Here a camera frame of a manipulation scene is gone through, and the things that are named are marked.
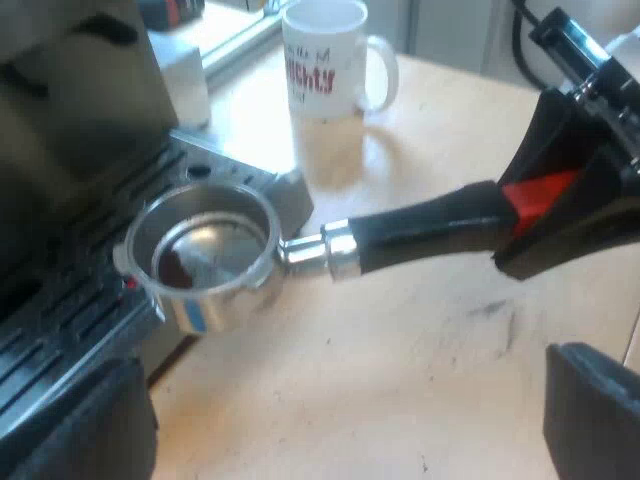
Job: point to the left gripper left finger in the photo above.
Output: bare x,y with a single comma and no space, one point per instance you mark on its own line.
85,425

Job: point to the metal block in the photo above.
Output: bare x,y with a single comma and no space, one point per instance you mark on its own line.
182,80

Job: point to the aluminium rail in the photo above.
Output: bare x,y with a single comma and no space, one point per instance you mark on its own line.
240,40

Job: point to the white mug red black print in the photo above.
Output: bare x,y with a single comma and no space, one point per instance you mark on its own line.
320,65

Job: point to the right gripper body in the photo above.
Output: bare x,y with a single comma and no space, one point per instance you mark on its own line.
617,100

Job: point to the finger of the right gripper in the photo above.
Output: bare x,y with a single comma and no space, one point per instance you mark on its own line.
590,220
555,140

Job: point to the steel espresso machine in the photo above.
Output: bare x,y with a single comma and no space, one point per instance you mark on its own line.
75,125

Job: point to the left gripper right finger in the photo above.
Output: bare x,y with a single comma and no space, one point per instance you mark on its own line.
595,415

